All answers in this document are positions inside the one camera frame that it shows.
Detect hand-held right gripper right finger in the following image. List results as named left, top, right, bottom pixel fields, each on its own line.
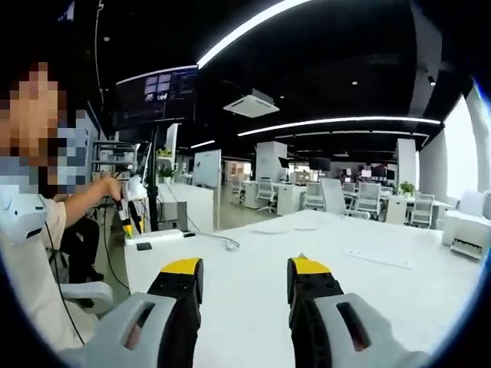
left=287, top=256, right=431, bottom=368

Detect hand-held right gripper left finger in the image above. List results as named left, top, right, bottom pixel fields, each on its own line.
left=91, top=257, right=206, bottom=368

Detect white power strip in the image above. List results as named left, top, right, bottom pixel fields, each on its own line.
left=125, top=228, right=185, bottom=247

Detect white power strip cable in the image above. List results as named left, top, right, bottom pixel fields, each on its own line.
left=183, top=231, right=242, bottom=251

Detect long ceiling light strip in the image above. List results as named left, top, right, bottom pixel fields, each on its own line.
left=236, top=116, right=443, bottom=138
left=196, top=0, right=312, bottom=71

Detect person's left hand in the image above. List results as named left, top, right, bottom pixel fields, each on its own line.
left=101, top=176, right=126, bottom=202

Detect black monitor stand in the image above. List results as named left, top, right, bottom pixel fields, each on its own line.
left=146, top=126, right=162, bottom=232

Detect metal shelf rack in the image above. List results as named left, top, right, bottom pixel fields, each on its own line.
left=91, top=139, right=140, bottom=183

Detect person's leg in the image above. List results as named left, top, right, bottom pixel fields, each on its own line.
left=60, top=216, right=106, bottom=284

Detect white side desk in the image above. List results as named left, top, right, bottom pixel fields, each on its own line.
left=156, top=182, right=216, bottom=234

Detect whiteboard on stand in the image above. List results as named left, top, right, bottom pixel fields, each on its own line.
left=192, top=149, right=223, bottom=189

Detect flat white sheet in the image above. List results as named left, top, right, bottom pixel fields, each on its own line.
left=340, top=248, right=414, bottom=270

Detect black monitor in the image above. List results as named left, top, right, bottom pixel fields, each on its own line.
left=111, top=64, right=199, bottom=133

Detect white table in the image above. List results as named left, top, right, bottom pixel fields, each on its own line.
left=123, top=208, right=485, bottom=368

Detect person's torso in beige shirt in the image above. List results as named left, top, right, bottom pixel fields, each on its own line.
left=0, top=183, right=100, bottom=353

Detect white office desk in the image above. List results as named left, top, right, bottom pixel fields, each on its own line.
left=382, top=192, right=454, bottom=228
left=242, top=179, right=308, bottom=216

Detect row of white office chairs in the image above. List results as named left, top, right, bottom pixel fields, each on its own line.
left=229, top=177, right=437, bottom=230

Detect ceiling air conditioner vent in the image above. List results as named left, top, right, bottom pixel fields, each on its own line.
left=222, top=89, right=281, bottom=119

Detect white printer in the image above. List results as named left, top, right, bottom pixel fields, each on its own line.
left=440, top=189, right=491, bottom=262

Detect bright window with blind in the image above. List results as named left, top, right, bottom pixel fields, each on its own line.
left=442, top=93, right=481, bottom=206

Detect black chest device cable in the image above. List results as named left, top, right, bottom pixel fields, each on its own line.
left=44, top=219, right=86, bottom=347

